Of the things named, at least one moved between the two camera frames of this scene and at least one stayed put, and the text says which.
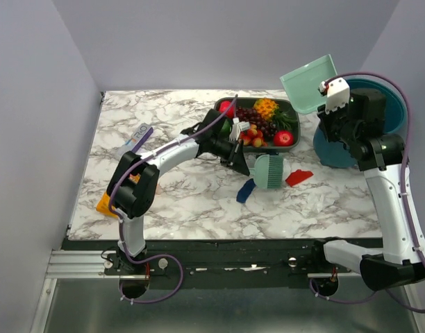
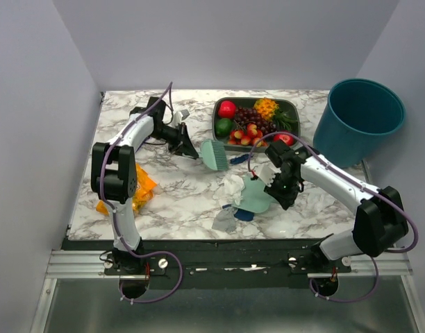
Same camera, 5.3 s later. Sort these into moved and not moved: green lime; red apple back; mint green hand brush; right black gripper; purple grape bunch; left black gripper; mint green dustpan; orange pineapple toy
Moved: right black gripper; mint green hand brush; left black gripper; mint green dustpan
Not moved: orange pineapple toy; purple grape bunch; green lime; red apple back
